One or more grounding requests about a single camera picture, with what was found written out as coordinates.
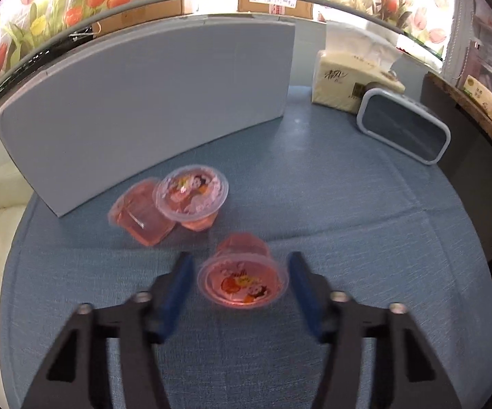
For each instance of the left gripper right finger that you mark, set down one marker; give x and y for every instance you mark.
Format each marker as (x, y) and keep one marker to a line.
(379, 350)

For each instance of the red jelly cup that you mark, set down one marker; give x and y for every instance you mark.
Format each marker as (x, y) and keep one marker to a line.
(242, 274)
(192, 196)
(136, 212)

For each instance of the blue tablecloth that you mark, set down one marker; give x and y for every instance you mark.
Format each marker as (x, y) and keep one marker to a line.
(376, 223)

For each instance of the black white-rimmed speaker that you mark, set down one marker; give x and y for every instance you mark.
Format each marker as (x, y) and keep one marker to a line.
(403, 124)

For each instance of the dark wooden side cabinet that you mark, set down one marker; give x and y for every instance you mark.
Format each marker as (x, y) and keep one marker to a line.
(467, 162)

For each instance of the beige tissue pack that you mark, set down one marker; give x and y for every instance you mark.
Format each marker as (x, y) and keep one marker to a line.
(353, 61)

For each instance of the white storage box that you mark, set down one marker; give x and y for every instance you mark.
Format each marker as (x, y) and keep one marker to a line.
(119, 105)

